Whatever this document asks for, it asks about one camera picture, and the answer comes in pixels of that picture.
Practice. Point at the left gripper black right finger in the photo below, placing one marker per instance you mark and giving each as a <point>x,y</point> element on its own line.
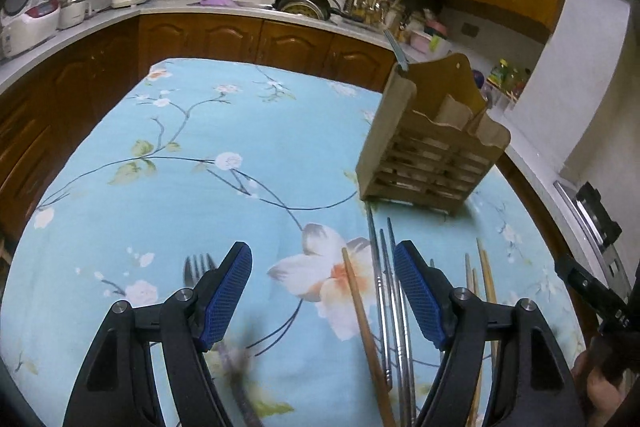
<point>531,386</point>

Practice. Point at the light blue floral tablecloth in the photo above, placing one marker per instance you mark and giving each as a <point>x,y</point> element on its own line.
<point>202,154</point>

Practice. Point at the black wok in sink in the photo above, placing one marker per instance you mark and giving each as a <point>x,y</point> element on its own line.
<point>316,9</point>

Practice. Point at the purple plastic lid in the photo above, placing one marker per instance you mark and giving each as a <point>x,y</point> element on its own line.
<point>219,3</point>

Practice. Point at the brown wooden chopstick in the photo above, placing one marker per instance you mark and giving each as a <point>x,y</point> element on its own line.
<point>378,380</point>

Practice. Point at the green bottle on counter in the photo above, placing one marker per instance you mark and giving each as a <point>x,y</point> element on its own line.
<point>503,75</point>

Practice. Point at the steel chopstick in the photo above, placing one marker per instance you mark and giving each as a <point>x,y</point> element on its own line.
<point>405,331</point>
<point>380,298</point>
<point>393,307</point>

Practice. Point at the white rice cooker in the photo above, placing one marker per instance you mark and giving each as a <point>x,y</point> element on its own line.
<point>27,23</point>

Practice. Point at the person's right hand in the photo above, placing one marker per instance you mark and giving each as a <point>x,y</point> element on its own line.
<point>605,397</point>

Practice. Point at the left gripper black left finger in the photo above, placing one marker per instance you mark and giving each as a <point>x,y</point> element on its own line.
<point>116,386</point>

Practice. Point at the wooden lower cabinets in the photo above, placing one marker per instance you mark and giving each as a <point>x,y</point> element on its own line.
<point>54,100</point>

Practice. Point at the silver metal fork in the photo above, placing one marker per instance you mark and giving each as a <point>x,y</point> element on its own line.
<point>200,264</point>

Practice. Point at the bamboo chopstick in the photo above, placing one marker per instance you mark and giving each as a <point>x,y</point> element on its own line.
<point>490,291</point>
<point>475,370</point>

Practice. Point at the small white steel pot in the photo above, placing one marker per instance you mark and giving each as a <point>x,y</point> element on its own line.
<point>73,13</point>

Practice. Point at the wooden utensil holder caddy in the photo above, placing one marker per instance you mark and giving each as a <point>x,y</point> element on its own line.
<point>431,140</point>

